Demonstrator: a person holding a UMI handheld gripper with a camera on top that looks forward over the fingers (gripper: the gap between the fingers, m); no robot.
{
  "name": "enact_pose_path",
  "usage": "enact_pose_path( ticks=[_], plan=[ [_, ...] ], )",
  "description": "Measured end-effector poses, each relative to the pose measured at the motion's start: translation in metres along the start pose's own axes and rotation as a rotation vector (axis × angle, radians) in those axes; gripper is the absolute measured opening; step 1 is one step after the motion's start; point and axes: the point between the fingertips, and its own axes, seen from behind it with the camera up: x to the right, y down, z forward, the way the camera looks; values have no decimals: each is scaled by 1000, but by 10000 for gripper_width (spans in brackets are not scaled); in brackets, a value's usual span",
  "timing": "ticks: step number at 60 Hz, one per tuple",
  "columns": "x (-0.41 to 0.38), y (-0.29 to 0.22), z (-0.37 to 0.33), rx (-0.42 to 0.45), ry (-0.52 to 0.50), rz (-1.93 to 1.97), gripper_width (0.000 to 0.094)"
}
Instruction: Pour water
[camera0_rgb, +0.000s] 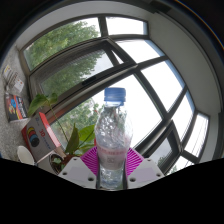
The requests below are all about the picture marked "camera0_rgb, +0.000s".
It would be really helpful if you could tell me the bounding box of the clear blue-capped water bottle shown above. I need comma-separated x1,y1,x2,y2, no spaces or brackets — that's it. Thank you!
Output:
94,87,134,191

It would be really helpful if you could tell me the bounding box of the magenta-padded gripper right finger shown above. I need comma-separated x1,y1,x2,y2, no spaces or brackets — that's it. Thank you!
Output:
124,147,165,190

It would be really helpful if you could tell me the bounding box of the white and red filament box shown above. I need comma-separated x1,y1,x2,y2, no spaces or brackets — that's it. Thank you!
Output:
21,111,63,163

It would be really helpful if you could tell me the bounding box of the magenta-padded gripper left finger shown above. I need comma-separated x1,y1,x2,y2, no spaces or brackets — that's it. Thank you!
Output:
58,146,100,190

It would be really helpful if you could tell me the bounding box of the potted anthurium in white pot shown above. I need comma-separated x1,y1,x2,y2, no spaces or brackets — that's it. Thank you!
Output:
27,92,98,176

